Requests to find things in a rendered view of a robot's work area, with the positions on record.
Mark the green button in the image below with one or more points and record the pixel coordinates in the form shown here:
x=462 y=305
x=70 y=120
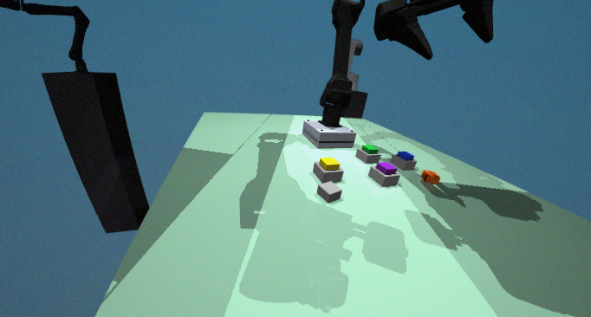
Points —
x=368 y=154

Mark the orange block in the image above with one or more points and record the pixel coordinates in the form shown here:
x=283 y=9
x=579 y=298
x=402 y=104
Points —
x=430 y=176

